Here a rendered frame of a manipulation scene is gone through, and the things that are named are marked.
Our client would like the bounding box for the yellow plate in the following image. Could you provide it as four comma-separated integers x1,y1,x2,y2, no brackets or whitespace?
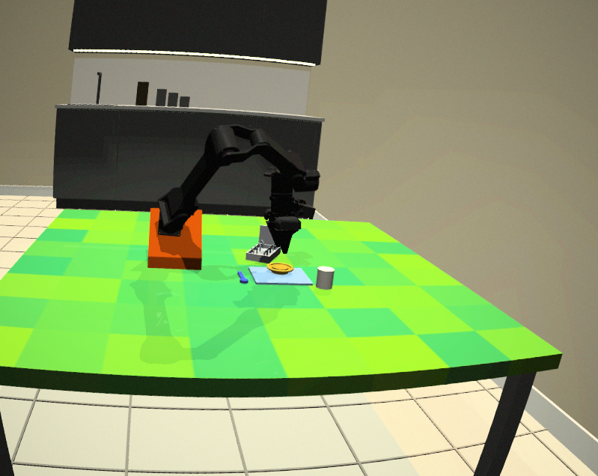
266,263,293,275

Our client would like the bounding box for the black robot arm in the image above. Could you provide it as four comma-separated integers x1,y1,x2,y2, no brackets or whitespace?
158,124,320,237

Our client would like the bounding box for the light blue square mat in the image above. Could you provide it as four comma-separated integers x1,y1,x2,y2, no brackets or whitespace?
248,266,313,286

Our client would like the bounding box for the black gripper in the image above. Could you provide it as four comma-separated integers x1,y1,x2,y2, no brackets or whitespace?
264,193,302,254

